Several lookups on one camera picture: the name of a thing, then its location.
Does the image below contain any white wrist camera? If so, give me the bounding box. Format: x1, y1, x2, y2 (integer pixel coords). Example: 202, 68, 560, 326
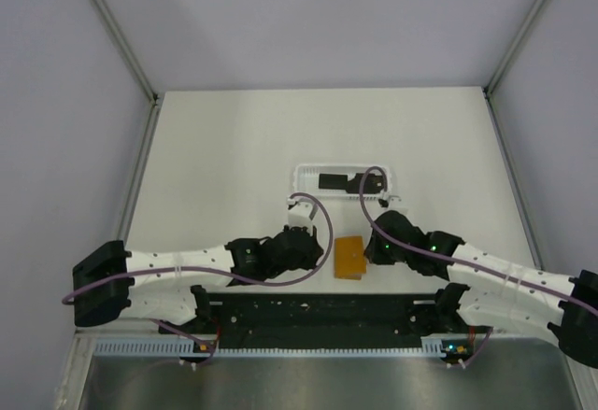
377, 191, 403, 210
287, 198, 317, 233

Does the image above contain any clear plastic card tray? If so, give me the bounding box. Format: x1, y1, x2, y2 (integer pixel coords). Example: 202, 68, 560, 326
291, 163, 402, 204

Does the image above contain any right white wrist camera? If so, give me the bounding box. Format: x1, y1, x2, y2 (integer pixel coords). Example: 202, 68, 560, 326
377, 191, 403, 210

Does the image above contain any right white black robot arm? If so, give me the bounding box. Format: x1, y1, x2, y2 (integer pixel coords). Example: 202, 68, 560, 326
365, 210, 597, 368

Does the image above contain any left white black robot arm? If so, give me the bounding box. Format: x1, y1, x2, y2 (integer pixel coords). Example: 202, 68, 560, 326
64, 226, 330, 332

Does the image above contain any orange leather card holder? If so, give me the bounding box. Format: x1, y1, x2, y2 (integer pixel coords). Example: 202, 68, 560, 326
334, 235, 366, 280

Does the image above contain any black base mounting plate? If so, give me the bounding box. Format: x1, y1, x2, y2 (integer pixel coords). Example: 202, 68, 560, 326
179, 293, 487, 350

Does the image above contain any dark credit card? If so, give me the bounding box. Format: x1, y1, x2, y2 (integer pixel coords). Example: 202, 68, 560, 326
318, 173, 349, 191
346, 173, 388, 195

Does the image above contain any aluminium frame post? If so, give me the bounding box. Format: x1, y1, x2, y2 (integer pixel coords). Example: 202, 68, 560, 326
483, 0, 552, 100
89, 0, 159, 104

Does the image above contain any left aluminium frame post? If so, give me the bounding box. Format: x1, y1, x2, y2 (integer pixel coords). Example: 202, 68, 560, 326
89, 0, 159, 104

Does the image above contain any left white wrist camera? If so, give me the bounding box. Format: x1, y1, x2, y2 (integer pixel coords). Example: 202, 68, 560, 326
287, 198, 317, 233

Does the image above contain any grey slotted cable duct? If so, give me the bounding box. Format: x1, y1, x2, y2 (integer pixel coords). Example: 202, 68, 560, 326
95, 337, 471, 360

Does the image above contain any right aluminium frame post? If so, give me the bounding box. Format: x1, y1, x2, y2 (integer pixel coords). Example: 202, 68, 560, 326
483, 0, 552, 100

